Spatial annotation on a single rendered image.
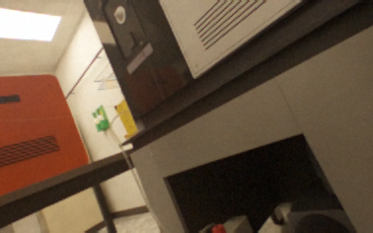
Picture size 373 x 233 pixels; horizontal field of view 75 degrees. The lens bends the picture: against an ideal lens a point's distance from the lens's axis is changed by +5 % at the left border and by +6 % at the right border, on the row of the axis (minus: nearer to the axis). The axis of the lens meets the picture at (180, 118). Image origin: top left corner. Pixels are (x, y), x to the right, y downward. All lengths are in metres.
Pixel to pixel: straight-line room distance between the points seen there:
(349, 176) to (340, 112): 0.13
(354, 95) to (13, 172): 0.99
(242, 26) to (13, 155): 0.85
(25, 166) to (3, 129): 0.15
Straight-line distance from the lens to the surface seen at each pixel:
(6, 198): 0.94
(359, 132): 0.55
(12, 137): 1.04
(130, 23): 1.01
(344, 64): 0.54
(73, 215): 3.86
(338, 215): 1.00
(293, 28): 0.66
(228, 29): 0.70
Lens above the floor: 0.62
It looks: 7 degrees up
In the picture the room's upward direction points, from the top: 24 degrees counter-clockwise
